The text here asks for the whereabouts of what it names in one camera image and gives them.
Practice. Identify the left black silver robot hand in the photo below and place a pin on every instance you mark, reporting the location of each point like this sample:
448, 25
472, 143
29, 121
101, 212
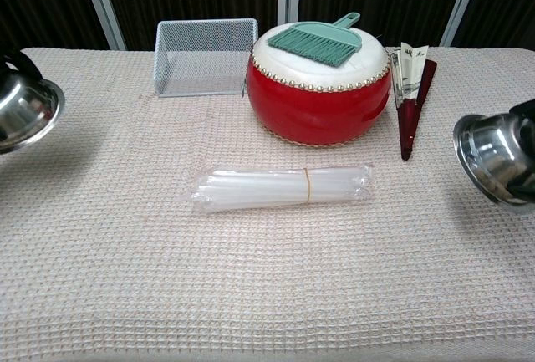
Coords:
16, 67

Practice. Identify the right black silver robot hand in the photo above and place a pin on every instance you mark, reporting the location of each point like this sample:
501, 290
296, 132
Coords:
524, 113

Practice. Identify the stainless steel bowl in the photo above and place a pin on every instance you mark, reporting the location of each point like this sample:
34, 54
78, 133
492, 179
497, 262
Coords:
29, 107
485, 149

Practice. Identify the dark red folding fan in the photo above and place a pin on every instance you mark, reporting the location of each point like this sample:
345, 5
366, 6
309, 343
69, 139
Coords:
409, 128

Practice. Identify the red drum white skin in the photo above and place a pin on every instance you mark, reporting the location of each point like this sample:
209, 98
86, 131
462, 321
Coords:
313, 111

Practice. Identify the green hand brush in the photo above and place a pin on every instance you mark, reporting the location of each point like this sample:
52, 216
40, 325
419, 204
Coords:
313, 42

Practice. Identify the thin rubber band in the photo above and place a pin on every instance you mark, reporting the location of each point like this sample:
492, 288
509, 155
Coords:
308, 184

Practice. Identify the bundle of clear straws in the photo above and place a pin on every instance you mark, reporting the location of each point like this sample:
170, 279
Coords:
251, 190

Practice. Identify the beige waffle tablecloth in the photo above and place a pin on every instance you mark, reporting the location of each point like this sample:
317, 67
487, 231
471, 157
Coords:
251, 274

